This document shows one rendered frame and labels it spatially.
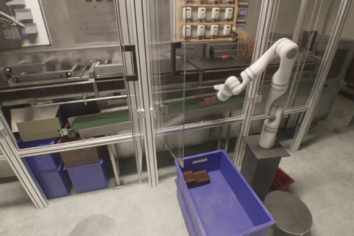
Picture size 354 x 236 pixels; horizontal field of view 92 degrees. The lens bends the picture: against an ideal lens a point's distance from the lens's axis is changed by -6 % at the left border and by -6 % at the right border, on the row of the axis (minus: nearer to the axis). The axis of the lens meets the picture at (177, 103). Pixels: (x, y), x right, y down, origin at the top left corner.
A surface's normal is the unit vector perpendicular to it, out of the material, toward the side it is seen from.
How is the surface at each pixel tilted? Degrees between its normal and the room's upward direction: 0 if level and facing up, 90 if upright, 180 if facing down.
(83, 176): 90
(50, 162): 90
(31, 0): 90
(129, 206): 0
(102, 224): 0
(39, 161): 90
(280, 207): 0
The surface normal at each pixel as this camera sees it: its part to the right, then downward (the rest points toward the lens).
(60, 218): 0.00, -0.88
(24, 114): 0.22, -0.11
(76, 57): 0.26, 0.45
